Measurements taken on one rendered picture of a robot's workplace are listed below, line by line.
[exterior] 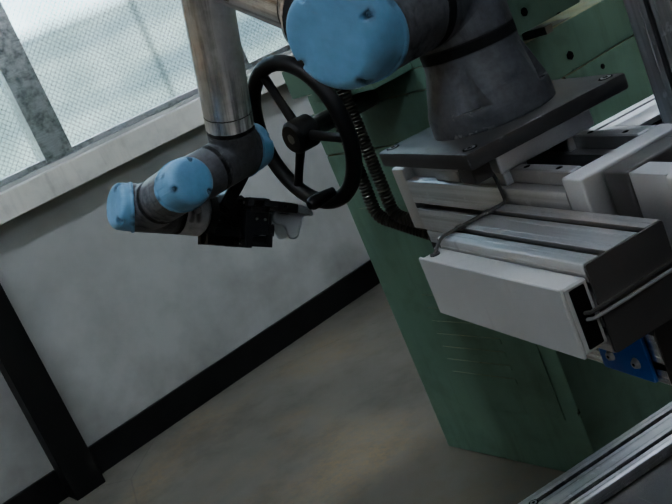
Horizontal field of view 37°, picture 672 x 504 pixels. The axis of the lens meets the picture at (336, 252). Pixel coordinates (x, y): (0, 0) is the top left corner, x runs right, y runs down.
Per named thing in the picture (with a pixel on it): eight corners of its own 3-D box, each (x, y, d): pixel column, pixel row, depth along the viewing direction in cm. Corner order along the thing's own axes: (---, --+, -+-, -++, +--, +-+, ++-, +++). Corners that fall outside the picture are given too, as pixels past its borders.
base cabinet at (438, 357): (445, 447, 222) (322, 157, 204) (598, 319, 251) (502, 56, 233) (604, 483, 185) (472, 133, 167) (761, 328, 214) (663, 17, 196)
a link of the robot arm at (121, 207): (125, 222, 147) (104, 237, 154) (192, 227, 154) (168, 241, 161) (123, 172, 149) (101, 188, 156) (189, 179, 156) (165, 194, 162)
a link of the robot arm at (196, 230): (168, 189, 162) (191, 186, 155) (194, 191, 164) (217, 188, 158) (166, 235, 161) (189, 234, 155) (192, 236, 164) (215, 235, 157)
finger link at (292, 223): (310, 240, 173) (265, 237, 168) (311, 207, 173) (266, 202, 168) (320, 240, 170) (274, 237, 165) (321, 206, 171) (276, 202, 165)
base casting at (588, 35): (324, 156, 204) (307, 115, 201) (503, 56, 233) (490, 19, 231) (474, 132, 167) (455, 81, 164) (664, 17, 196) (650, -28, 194)
